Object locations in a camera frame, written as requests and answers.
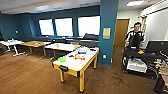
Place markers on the colourful puzzle box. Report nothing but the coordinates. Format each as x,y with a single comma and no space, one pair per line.
82,51

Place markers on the orange game box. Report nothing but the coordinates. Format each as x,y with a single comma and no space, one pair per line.
79,57

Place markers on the dark bag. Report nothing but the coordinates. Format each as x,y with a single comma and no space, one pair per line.
90,36

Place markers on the yellow edged white table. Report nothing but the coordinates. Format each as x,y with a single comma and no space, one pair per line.
78,65

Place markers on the green bowl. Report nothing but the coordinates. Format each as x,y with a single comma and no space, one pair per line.
62,59

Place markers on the dark window bench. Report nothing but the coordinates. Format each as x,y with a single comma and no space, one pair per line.
60,40

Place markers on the brown wooden door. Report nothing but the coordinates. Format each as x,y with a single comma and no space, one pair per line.
121,32

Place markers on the long wooden table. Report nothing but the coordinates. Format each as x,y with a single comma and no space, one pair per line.
32,44

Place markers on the person in dark top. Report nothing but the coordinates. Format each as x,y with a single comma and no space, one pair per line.
135,36

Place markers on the white box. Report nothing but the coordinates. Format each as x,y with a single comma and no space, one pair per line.
136,65

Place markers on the black wheeled cart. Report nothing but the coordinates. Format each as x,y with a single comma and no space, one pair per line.
140,56

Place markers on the colourful toy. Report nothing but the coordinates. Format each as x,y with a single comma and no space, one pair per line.
141,52

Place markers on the ceiling light panel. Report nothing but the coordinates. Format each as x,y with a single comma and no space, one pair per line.
135,3

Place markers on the black monitor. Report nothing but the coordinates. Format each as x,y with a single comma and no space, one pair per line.
156,47

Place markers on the white desk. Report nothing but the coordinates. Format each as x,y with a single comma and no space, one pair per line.
11,43

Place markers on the yellow wall sign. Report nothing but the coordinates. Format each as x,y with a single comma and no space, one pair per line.
106,33

